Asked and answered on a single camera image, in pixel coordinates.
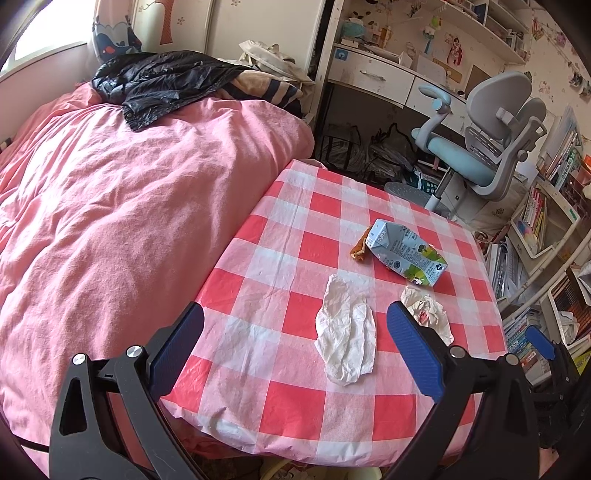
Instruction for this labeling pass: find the grey blue office chair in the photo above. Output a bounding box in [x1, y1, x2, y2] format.
[411, 70, 548, 217]

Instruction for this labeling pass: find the teal plastic container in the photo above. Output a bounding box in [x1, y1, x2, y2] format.
[342, 18, 368, 40]

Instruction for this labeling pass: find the grey footrest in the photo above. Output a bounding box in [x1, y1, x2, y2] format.
[384, 181, 437, 210]

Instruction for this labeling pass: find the black shiny jacket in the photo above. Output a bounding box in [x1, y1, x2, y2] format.
[91, 51, 254, 132]

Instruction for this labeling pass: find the row of upright books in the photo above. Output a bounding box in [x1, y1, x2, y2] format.
[538, 129, 585, 190]

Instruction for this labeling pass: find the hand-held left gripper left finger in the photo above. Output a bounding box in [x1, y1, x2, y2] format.
[50, 302, 208, 480]

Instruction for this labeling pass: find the window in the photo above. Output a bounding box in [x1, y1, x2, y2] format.
[11, 0, 100, 70]

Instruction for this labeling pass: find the pile of colourful workbooks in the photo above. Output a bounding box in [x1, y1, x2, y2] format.
[503, 307, 546, 379]

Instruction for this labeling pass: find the cream canvas bag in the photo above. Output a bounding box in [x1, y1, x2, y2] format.
[239, 41, 315, 84]

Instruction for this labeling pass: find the white bookshelf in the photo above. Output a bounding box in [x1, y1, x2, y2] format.
[508, 175, 591, 278]

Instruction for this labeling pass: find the white desk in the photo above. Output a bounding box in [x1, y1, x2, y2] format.
[325, 39, 472, 134]

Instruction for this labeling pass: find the clear plastic bag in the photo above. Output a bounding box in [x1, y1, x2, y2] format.
[323, 124, 365, 171]
[367, 124, 416, 183]

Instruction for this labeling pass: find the blue green milk carton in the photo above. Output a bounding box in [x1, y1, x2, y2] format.
[365, 219, 448, 288]

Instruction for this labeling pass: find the pink blanket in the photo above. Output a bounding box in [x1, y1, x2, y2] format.
[0, 85, 317, 476]

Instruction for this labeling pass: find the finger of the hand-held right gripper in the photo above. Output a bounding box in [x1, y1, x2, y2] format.
[525, 324, 581, 377]

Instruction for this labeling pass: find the white tissue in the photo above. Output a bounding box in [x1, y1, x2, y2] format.
[399, 286, 454, 344]
[315, 274, 376, 386]

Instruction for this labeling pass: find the person's right forearm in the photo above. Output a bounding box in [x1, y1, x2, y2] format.
[539, 450, 571, 480]

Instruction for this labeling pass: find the white storage bin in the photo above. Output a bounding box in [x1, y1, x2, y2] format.
[547, 277, 591, 347]

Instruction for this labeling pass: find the orange snack wrapper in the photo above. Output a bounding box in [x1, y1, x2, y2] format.
[349, 233, 370, 261]

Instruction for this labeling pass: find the cream tote bag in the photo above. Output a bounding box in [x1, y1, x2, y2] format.
[471, 198, 522, 241]

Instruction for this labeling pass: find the stack of papers and books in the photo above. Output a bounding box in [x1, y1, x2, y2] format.
[485, 240, 527, 301]

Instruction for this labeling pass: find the pink printed curtain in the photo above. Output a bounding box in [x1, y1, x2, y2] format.
[92, 0, 144, 63]

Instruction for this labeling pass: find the white wardrobe tree print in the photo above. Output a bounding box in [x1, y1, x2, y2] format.
[131, 0, 328, 65]

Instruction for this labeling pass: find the white wall shelf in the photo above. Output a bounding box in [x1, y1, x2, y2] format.
[438, 0, 532, 65]

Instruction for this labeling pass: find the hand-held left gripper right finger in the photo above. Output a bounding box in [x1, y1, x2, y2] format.
[383, 301, 541, 480]

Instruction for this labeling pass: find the blue patterned box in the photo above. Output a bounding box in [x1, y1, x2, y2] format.
[413, 168, 441, 192]

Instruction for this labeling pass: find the beige dark striped cloth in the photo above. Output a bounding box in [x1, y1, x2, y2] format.
[222, 76, 305, 112]

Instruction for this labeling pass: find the red white checkered tablecloth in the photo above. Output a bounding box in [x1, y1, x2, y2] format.
[159, 159, 509, 467]

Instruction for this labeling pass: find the white desk drawer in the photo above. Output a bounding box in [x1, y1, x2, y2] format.
[406, 76, 469, 132]
[329, 48, 415, 107]

